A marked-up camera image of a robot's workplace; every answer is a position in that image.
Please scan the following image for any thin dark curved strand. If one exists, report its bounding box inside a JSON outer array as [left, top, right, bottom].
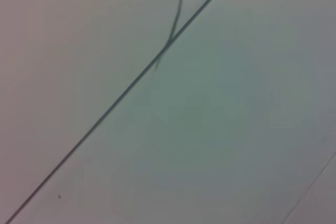
[[153, 0, 183, 72]]

